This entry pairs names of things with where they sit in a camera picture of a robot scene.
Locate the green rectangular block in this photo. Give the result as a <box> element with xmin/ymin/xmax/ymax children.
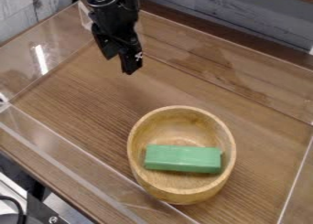
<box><xmin>144</xmin><ymin>144</ymin><xmax>222</xmax><ymax>174</ymax></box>

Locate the black metal table bracket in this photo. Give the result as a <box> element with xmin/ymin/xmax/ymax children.
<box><xmin>24</xmin><ymin>194</ymin><xmax>68</xmax><ymax>224</ymax></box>

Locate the clear acrylic enclosure wall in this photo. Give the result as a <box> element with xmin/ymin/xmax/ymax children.
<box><xmin>0</xmin><ymin>6</ymin><xmax>313</xmax><ymax>224</ymax></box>

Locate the brown wooden bowl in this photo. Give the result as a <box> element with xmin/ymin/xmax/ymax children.
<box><xmin>127</xmin><ymin>105</ymin><xmax>236</xmax><ymax>205</ymax></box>

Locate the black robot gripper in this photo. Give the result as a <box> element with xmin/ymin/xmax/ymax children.
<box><xmin>86</xmin><ymin>0</ymin><xmax>143</xmax><ymax>75</ymax></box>

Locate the clear acrylic corner bracket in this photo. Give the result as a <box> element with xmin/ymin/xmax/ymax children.
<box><xmin>77</xmin><ymin>1</ymin><xmax>92</xmax><ymax>31</ymax></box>

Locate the black cable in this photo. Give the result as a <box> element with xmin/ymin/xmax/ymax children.
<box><xmin>0</xmin><ymin>195</ymin><xmax>26</xmax><ymax>224</ymax></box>

